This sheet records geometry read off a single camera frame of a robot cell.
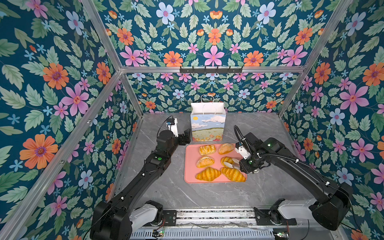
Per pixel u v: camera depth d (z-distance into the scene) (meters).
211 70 0.93
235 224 0.72
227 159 0.90
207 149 0.95
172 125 0.66
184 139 0.70
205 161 0.88
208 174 0.84
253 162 0.62
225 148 0.95
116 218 0.38
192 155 0.97
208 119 0.87
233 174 0.84
